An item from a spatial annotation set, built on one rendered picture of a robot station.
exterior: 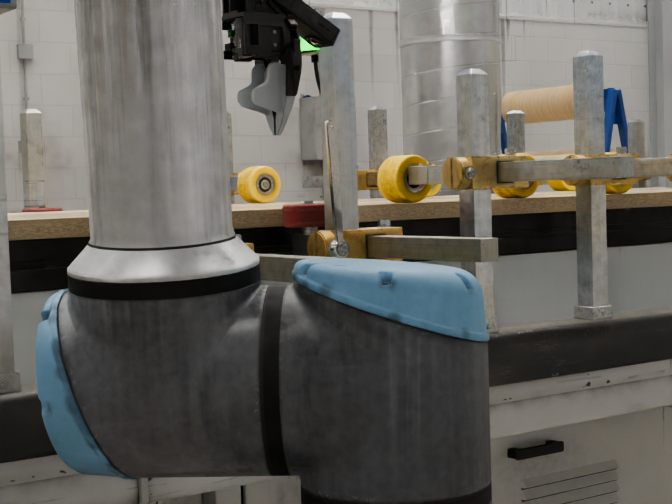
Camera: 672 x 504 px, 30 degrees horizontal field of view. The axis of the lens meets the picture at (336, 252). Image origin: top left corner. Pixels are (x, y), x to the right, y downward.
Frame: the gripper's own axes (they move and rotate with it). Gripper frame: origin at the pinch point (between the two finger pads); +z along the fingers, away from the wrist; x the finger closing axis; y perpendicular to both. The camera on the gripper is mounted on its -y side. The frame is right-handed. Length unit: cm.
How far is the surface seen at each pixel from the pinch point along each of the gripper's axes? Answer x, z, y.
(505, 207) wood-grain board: -26, 13, -62
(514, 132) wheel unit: -115, -5, -148
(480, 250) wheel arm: 18.8, 16.7, -16.9
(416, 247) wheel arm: 5.9, 16.6, -16.9
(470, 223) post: -6.9, 14.4, -37.7
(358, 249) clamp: -5.3, 17.1, -15.4
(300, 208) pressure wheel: -19.7, 11.3, -15.4
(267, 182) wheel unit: -91, 7, -54
